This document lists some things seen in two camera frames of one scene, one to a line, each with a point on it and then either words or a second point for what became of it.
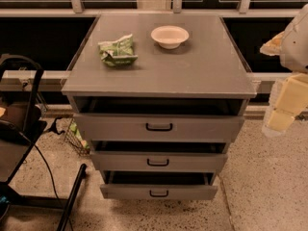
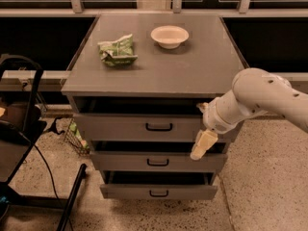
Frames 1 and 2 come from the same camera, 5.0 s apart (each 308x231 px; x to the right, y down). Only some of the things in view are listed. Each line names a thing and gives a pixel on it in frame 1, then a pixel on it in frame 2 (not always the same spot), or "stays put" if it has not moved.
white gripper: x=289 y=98 → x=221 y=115
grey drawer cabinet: x=158 y=100 stays put
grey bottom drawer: x=159 y=185 stays put
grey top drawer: x=159 y=119 stays put
